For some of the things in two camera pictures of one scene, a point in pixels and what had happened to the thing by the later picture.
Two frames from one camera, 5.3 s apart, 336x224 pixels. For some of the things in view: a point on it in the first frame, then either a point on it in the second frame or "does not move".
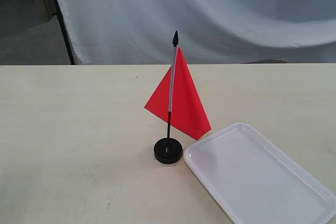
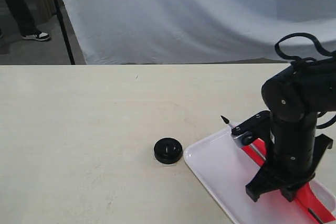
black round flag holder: (167, 150) does not move
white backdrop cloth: (221, 18) does not move
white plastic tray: (256, 181) does not move
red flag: (178, 100) → (305, 198)
